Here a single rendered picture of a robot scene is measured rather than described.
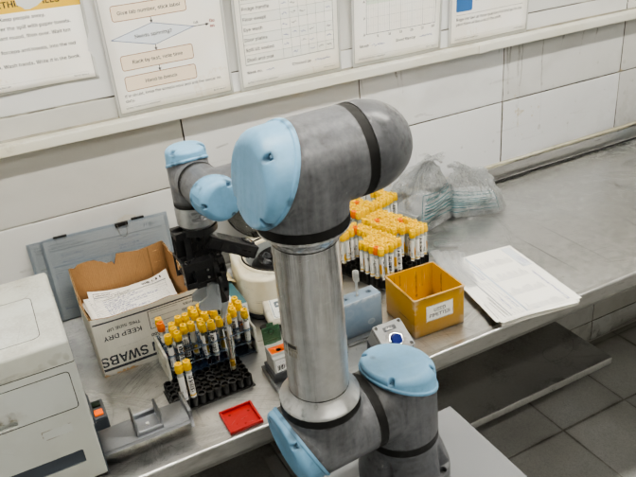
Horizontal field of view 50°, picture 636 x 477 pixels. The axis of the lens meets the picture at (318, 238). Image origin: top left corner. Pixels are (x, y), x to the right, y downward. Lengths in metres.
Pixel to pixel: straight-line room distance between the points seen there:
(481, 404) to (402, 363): 1.29
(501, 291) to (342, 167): 1.00
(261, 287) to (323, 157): 0.89
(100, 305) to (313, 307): 0.97
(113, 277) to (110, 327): 0.29
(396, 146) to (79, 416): 0.75
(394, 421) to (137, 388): 0.68
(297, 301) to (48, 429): 0.58
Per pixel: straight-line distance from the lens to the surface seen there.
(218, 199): 1.12
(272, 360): 1.43
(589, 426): 2.72
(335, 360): 0.92
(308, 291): 0.84
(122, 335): 1.56
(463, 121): 2.22
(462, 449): 1.25
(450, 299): 1.56
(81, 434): 1.31
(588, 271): 1.86
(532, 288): 1.73
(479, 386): 2.40
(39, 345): 1.20
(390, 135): 0.80
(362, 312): 1.54
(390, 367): 1.04
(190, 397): 1.44
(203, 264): 1.30
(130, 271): 1.81
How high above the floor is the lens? 1.79
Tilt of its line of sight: 27 degrees down
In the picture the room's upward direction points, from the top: 6 degrees counter-clockwise
